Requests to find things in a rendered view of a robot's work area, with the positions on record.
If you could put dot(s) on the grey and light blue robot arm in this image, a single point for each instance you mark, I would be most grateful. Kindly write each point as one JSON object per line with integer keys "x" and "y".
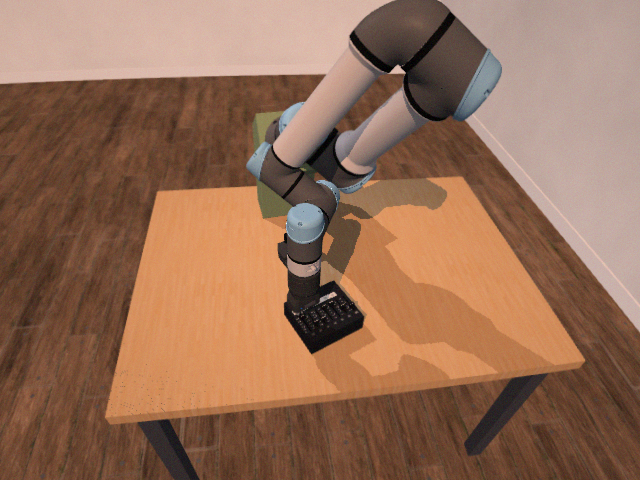
{"x": 452, "y": 74}

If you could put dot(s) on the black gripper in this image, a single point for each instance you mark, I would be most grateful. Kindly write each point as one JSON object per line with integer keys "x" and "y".
{"x": 305, "y": 282}

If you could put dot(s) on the black lighting desk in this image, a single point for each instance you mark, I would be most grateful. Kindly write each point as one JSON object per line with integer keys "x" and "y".
{"x": 332, "y": 319}

